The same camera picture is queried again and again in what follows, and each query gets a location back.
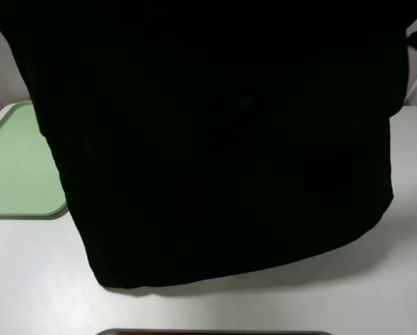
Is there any light green plastic tray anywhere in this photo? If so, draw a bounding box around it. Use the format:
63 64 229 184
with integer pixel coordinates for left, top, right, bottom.
0 101 67 220

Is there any black short sleeve t-shirt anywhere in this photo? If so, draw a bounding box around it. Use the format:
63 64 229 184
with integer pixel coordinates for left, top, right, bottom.
0 1 417 289

